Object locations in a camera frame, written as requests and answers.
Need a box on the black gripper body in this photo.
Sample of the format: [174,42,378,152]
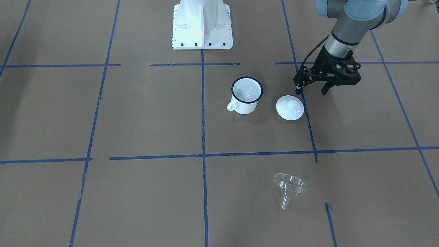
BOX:
[293,47,361,86]

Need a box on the white enamel cup blue rim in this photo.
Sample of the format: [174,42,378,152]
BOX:
[226,77,263,115]

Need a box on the clear plastic funnel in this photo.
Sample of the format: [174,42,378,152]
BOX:
[273,173,309,211]

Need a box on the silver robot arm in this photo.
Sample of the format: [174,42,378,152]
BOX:
[293,0,408,95]

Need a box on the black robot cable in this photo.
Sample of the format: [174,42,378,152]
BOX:
[298,34,330,74]

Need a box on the white camera post base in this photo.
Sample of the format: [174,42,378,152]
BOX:
[171,0,233,50]

